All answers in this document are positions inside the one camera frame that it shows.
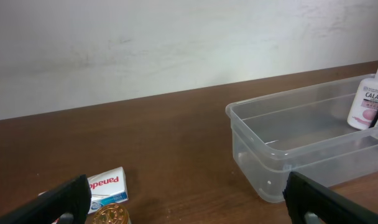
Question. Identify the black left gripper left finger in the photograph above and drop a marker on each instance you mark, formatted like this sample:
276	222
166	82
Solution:
68	203

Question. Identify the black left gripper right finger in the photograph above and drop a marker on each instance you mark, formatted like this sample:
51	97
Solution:
310	202

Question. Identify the gold-lidded small jar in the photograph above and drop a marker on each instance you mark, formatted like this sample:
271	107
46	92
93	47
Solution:
114	213

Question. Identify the clear plastic container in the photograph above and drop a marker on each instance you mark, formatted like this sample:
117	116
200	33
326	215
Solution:
303	130

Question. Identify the white Calamol lotion bottle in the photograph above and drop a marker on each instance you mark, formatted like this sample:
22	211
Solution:
365	104

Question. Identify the white Panadol box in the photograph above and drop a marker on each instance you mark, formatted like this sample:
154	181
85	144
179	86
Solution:
107	187

